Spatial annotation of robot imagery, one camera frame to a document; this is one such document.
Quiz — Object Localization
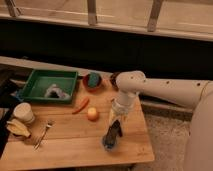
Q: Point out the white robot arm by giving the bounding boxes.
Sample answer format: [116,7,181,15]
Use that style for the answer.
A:
[109,71,213,171]

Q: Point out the grey white cloth toy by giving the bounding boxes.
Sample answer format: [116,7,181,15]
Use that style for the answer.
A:
[44,84,70,99]

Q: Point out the orange carrot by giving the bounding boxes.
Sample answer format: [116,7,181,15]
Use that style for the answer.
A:
[72,97,90,114]

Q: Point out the yellow orange ball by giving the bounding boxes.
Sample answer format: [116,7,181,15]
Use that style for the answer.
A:
[87,107,99,121]

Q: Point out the green plastic tray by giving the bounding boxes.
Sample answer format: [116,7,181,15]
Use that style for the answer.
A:
[21,70,78,104]

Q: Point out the white paper cup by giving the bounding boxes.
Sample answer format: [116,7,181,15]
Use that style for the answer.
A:
[13,102,35,124]

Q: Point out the dark red bowl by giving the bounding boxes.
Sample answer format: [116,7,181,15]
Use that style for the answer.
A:
[110,72,120,90]

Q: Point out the clear blue plastic cup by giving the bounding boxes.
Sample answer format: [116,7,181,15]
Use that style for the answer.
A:
[102,134,117,151]

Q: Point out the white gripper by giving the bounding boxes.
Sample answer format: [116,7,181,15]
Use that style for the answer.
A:
[108,91,138,129]

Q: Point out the silver fork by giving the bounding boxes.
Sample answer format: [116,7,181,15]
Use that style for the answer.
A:
[34,120,54,150]

